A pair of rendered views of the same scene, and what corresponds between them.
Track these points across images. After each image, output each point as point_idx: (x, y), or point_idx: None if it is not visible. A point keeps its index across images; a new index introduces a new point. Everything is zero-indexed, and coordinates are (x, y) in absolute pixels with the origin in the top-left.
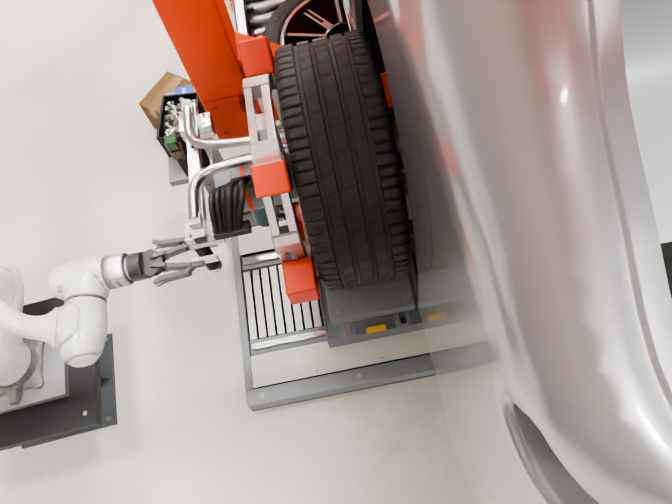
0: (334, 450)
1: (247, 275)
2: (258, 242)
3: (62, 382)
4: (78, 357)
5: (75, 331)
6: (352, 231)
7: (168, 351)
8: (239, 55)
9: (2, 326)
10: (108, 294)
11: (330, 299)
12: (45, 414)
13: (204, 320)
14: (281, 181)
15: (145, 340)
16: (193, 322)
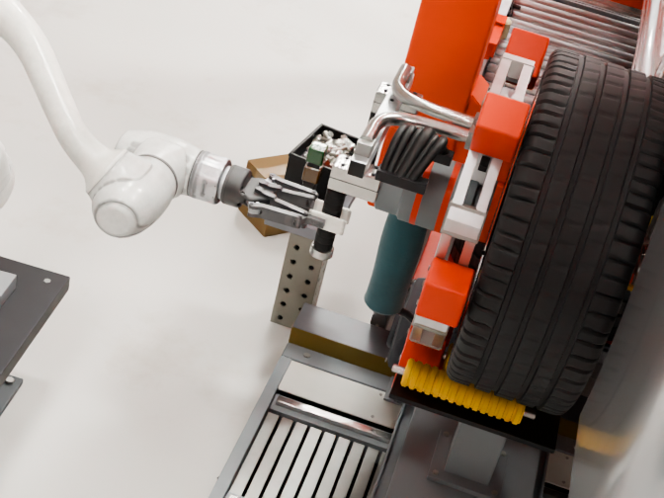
0: None
1: (272, 418)
2: (313, 389)
3: None
4: (120, 206)
5: (136, 179)
6: (559, 238)
7: (90, 447)
8: (474, 92)
9: (59, 123)
10: (179, 194)
11: (396, 481)
12: None
13: (168, 442)
14: (515, 123)
15: (65, 416)
16: (150, 435)
